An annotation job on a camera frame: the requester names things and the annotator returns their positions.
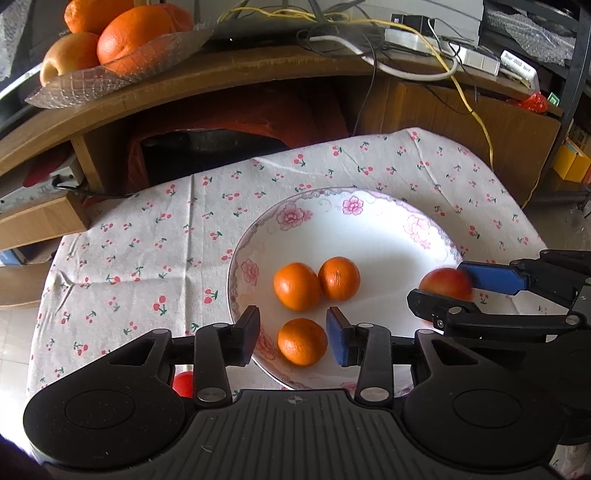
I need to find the white power strip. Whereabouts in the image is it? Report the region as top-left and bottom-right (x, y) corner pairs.
(385, 29), (501, 76)

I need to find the wooden TV cabinet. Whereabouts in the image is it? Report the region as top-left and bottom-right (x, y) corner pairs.
(1, 47), (559, 305)

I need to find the large orange top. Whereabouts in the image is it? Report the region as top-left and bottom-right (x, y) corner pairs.
(64, 0), (134, 35)

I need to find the small mandarin orange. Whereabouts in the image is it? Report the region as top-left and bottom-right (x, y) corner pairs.
(277, 318), (328, 367)
(318, 257), (361, 302)

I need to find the white adapter box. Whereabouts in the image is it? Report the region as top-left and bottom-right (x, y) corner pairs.
(500, 50), (540, 92)

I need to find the large orange front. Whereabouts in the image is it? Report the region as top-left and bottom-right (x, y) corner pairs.
(97, 5), (175, 76)

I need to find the white floral porcelain bowl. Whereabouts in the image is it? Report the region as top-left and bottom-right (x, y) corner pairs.
(228, 188), (461, 389)

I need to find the red plastic item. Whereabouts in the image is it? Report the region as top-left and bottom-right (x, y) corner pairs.
(517, 92), (549, 114)

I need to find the black metal shelf rack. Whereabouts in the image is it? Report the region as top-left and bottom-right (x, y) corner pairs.
(481, 1), (590, 207)

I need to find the large red tomato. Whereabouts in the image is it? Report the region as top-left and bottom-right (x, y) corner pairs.
(419, 267), (473, 301)

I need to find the yellow box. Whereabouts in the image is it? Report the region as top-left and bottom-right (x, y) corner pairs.
(552, 140), (590, 183)

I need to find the large orange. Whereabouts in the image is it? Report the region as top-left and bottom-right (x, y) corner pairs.
(64, 0), (134, 35)
(97, 5), (175, 76)

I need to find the orange fruit behind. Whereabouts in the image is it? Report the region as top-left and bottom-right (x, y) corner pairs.
(159, 4), (194, 32)

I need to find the yellow red apple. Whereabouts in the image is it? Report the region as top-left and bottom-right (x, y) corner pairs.
(39, 32), (99, 86)

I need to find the black router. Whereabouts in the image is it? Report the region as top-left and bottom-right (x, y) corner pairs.
(204, 1), (363, 50)

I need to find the yellow cable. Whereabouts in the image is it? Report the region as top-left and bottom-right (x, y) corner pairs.
(216, 5), (546, 206)

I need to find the white lace cloth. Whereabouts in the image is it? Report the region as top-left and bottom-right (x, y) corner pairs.
(0, 0), (32, 81)

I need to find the television screen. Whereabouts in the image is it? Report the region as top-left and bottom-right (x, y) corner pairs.
(1, 0), (68, 136)

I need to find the glass fruit dish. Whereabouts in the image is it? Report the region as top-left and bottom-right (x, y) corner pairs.
(25, 24), (213, 109)

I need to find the oval orange kumquat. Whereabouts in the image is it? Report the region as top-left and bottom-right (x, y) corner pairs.
(273, 262), (322, 312)

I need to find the white thick cable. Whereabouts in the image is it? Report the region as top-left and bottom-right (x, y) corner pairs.
(308, 34), (459, 83)

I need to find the red cherry tomato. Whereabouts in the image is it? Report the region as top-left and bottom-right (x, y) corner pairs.
(172, 371), (193, 398)

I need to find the cherry print tablecloth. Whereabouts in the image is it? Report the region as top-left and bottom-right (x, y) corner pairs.
(27, 127), (544, 393)

